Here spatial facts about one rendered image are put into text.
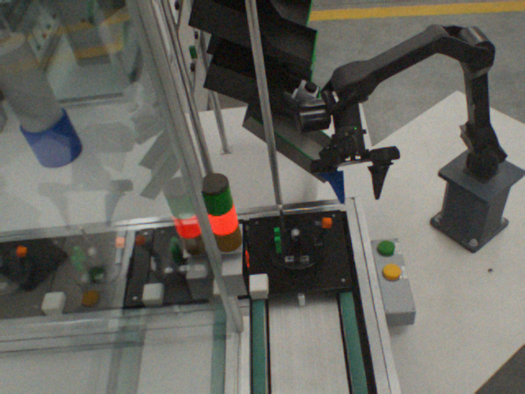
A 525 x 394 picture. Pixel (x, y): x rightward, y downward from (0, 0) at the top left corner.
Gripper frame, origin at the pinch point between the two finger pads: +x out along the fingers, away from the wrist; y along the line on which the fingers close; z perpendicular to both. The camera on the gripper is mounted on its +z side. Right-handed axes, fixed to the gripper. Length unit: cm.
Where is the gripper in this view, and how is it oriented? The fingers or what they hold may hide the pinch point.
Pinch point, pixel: (357, 185)
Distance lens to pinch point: 112.7
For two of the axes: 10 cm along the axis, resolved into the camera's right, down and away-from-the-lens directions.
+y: 7.3, -1.0, -6.7
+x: 1.6, 9.9, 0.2
